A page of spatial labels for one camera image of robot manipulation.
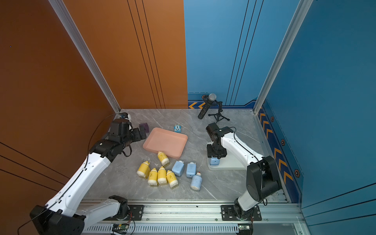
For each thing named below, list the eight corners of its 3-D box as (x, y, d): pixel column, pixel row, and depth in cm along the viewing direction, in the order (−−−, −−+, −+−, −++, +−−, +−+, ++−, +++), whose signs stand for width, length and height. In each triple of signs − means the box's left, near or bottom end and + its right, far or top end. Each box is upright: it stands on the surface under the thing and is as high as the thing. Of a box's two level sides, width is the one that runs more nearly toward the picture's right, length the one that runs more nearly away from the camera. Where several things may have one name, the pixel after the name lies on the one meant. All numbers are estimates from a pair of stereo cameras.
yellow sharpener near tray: (164, 168, 90) (162, 163, 84) (157, 159, 94) (155, 154, 88) (170, 163, 92) (168, 158, 86) (162, 155, 95) (161, 149, 90)
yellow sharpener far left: (139, 177, 87) (136, 173, 81) (145, 164, 92) (142, 159, 86) (147, 179, 86) (144, 175, 81) (153, 166, 91) (150, 161, 86)
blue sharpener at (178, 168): (171, 174, 86) (170, 170, 82) (177, 162, 91) (177, 158, 86) (180, 177, 85) (179, 174, 80) (185, 165, 90) (185, 161, 85)
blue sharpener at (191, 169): (186, 179, 86) (186, 175, 80) (186, 166, 91) (186, 161, 85) (196, 179, 86) (196, 175, 80) (196, 166, 91) (196, 161, 85)
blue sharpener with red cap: (189, 189, 82) (189, 184, 76) (195, 175, 87) (195, 170, 81) (198, 193, 81) (198, 189, 75) (203, 178, 86) (204, 173, 80)
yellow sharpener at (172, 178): (171, 189, 82) (169, 185, 76) (165, 177, 86) (163, 172, 80) (179, 184, 84) (177, 180, 78) (172, 173, 88) (171, 168, 82)
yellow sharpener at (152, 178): (150, 187, 83) (147, 183, 77) (153, 173, 88) (150, 168, 82) (158, 187, 83) (155, 183, 77) (160, 173, 88) (157, 168, 82)
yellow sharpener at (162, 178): (160, 185, 84) (157, 181, 78) (160, 171, 89) (157, 166, 83) (167, 184, 84) (165, 180, 78) (166, 170, 89) (165, 165, 84)
